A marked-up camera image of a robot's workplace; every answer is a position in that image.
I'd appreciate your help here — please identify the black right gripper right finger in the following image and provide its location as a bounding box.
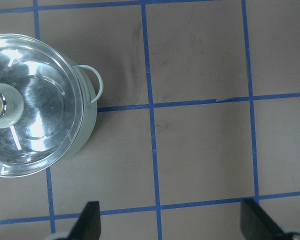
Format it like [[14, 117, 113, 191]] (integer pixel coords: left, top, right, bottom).
[[240, 198, 290, 240]]

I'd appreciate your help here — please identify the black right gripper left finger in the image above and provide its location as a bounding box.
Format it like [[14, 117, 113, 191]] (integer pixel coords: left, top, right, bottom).
[[67, 201, 101, 240]]

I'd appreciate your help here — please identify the glass pot lid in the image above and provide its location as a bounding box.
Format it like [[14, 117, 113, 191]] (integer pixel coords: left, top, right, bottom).
[[0, 33, 87, 177]]

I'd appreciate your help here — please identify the pale green cooking pot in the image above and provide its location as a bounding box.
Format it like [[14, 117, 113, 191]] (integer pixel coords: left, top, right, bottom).
[[0, 33, 104, 178]]

